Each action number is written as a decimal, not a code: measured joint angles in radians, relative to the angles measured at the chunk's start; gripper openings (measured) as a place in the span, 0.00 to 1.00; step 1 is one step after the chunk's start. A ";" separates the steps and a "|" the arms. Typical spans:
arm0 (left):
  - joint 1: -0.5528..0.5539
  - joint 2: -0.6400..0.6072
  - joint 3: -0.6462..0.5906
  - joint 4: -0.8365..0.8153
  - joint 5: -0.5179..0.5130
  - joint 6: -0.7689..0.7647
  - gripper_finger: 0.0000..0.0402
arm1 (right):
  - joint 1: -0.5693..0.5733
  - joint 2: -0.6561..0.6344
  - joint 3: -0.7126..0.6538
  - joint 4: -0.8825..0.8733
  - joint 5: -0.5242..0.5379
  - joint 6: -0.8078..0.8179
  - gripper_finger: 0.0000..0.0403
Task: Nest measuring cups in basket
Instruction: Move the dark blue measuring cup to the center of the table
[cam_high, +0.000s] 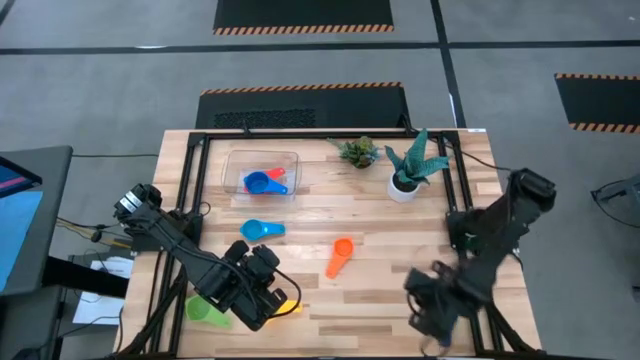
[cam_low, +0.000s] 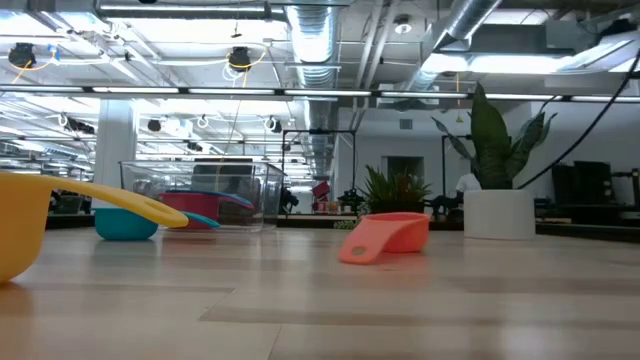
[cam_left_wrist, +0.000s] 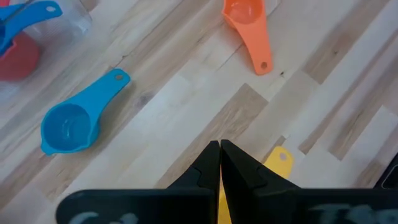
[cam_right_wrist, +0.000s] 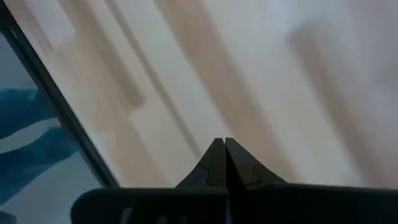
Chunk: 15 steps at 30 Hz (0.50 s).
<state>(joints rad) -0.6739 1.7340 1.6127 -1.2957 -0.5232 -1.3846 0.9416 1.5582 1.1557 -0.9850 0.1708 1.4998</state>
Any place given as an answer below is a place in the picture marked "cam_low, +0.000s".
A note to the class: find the orange measuring cup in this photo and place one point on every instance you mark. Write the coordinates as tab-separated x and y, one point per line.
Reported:
400	235

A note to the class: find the red measuring cup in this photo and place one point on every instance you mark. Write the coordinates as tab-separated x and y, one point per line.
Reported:
200	212

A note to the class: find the teal measuring cup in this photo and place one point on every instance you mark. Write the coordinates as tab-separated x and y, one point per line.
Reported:
125	225

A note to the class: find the yellow measuring cup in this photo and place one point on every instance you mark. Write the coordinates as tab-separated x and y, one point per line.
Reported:
20	225

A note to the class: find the clear plastic basket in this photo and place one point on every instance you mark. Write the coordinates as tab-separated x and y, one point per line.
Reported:
270	200

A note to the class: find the small green succulent plant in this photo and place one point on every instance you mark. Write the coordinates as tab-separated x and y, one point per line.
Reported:
395	192

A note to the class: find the long led light bar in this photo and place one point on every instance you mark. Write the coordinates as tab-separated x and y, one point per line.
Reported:
325	93

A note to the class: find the person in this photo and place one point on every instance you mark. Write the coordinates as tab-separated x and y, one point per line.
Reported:
467	182

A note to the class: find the snake plant in white pot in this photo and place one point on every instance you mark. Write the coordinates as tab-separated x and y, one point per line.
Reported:
500	215

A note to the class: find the white building column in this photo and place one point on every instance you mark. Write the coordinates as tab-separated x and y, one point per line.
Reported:
115	150

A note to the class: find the black computer monitors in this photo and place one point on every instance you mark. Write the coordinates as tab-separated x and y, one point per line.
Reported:
582	182

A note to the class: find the black metal stand frame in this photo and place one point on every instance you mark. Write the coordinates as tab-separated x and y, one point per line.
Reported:
320	131
443	160

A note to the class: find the silver spiral ventilation duct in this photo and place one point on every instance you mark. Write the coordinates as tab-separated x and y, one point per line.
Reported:
465	20
314	40

